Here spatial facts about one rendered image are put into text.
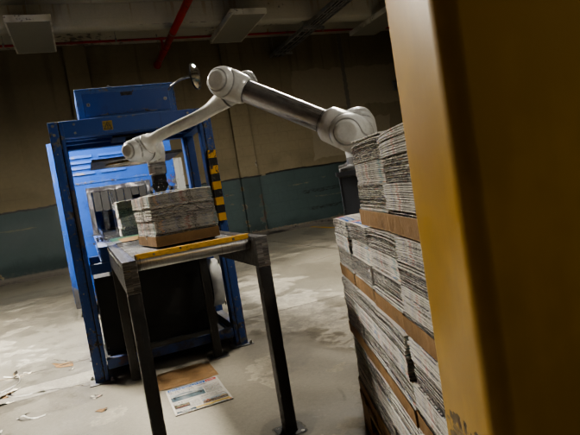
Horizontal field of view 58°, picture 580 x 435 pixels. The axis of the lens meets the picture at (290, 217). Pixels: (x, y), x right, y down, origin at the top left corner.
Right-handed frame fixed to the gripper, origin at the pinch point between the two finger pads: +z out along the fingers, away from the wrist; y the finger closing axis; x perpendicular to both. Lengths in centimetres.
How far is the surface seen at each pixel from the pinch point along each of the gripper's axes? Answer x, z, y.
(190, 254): -73, 16, -3
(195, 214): -45.2, 1.8, 6.5
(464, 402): -251, 10, -20
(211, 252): -73, 17, 5
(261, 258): -79, 22, 22
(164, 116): 56, -58, 17
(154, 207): -46.5, -4.1, -10.5
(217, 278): 81, 51, 38
